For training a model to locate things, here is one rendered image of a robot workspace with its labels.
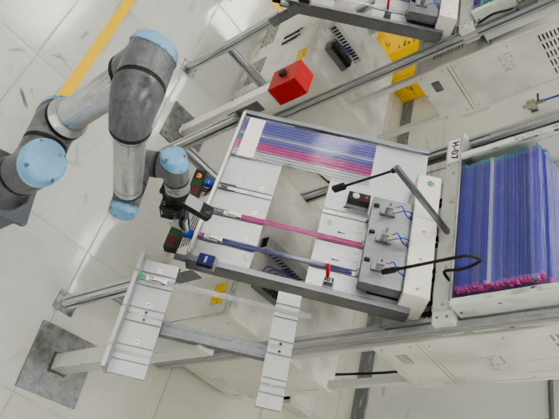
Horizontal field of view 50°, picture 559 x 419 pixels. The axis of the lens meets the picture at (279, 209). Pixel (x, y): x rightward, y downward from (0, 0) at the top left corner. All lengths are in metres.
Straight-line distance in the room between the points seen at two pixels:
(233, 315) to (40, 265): 0.78
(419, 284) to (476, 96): 1.46
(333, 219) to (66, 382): 1.17
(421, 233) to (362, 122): 1.41
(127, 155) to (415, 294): 0.92
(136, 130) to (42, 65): 1.43
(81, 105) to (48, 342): 1.11
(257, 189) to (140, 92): 0.85
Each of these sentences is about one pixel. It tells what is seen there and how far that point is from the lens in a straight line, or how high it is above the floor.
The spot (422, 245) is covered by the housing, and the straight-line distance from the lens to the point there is 1.93.
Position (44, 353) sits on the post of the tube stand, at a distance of 2.40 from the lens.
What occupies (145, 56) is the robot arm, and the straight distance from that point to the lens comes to 1.37.
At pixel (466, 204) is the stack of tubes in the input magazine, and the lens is 1.99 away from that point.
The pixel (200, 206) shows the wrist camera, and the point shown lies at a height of 0.84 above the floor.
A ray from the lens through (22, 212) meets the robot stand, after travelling 1.82.
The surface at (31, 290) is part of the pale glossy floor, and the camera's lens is 2.41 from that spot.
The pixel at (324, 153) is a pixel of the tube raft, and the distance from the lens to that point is 2.19.
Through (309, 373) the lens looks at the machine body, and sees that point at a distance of 2.44.
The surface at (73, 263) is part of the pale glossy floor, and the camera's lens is 2.52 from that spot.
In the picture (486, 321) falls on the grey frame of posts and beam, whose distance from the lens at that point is 1.79.
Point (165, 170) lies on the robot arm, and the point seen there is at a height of 0.90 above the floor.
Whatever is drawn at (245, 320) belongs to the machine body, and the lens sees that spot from 2.19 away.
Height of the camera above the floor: 2.11
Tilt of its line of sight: 37 degrees down
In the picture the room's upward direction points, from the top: 73 degrees clockwise
